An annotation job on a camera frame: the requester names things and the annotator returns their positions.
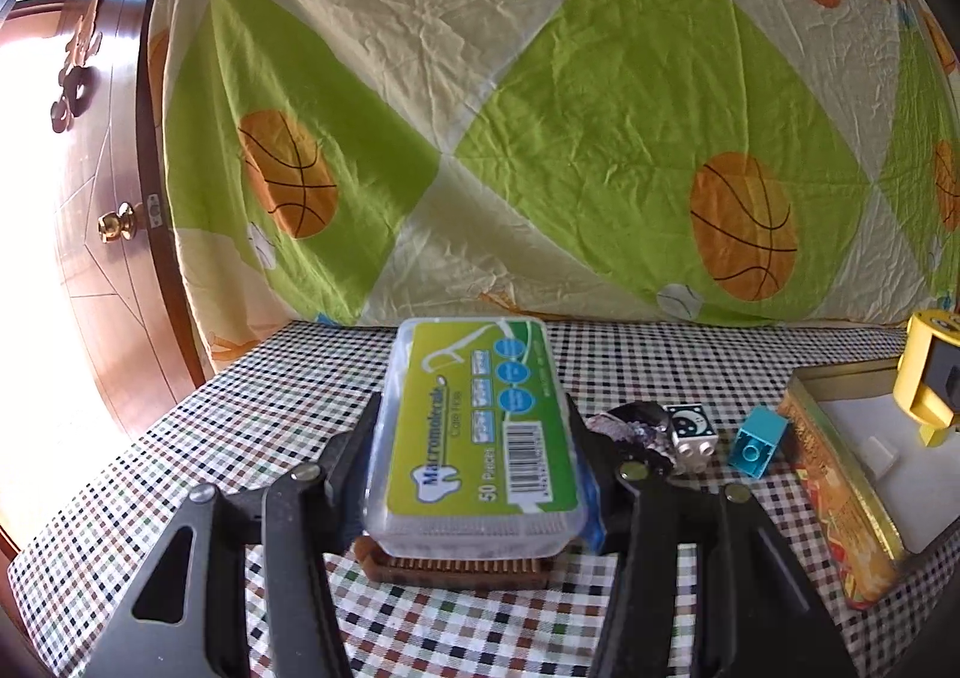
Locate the basketball-print green blanket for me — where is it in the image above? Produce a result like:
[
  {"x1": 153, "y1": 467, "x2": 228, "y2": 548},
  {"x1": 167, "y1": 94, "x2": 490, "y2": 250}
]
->
[{"x1": 146, "y1": 0, "x2": 960, "y2": 373}]

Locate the dark shiny plastic wrapper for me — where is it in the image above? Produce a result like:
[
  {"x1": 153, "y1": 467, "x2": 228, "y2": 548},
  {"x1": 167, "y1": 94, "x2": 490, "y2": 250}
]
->
[{"x1": 591, "y1": 403, "x2": 677, "y2": 476}]

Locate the checkered tablecloth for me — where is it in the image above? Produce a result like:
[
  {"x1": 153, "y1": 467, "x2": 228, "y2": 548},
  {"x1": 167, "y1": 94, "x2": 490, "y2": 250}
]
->
[{"x1": 7, "y1": 319, "x2": 960, "y2": 678}]

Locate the carved wooden door ornament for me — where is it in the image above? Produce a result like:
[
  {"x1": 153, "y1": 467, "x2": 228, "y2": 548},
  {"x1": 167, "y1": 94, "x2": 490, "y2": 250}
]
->
[{"x1": 49, "y1": 0, "x2": 104, "y2": 133}]

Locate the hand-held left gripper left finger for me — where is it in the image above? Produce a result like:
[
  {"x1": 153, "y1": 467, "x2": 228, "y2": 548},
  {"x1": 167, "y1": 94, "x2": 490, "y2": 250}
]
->
[{"x1": 82, "y1": 389, "x2": 391, "y2": 678}]

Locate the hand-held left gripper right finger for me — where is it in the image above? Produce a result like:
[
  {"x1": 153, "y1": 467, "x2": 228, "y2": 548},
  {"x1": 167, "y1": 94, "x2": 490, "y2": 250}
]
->
[{"x1": 562, "y1": 393, "x2": 860, "y2": 678}]

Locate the brass door knob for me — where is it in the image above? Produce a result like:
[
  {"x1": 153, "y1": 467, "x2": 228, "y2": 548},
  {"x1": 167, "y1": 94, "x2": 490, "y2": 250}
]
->
[{"x1": 97, "y1": 201, "x2": 145, "y2": 245}]

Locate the brown waffle-textured block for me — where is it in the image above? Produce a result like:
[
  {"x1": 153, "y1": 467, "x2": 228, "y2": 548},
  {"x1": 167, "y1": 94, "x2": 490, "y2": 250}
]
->
[{"x1": 356, "y1": 532, "x2": 552, "y2": 593}]

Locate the gold tin box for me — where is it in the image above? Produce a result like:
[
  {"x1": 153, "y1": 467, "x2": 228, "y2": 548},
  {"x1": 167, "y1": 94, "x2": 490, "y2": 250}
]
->
[{"x1": 776, "y1": 355, "x2": 960, "y2": 611}]

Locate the white moon-print toy brick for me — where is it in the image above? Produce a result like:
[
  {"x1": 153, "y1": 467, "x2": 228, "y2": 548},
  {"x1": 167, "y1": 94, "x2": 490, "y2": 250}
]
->
[{"x1": 664, "y1": 403, "x2": 719, "y2": 475}]

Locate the clear green-label dental floss box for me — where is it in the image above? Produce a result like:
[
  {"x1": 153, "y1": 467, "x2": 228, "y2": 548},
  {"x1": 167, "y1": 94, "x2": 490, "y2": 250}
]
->
[{"x1": 362, "y1": 316, "x2": 590, "y2": 560}]

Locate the yellow toy figure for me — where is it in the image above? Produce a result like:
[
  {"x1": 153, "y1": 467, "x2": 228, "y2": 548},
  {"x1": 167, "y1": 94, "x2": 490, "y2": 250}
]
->
[{"x1": 892, "y1": 309, "x2": 960, "y2": 448}]

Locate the blue toy brick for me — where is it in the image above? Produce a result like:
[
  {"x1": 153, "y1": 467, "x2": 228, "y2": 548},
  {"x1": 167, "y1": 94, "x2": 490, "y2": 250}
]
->
[{"x1": 726, "y1": 406, "x2": 794, "y2": 479}]

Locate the brown wooden door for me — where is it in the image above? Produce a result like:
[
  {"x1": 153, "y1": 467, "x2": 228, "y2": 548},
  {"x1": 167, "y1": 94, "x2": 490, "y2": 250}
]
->
[{"x1": 0, "y1": 0, "x2": 212, "y2": 563}]

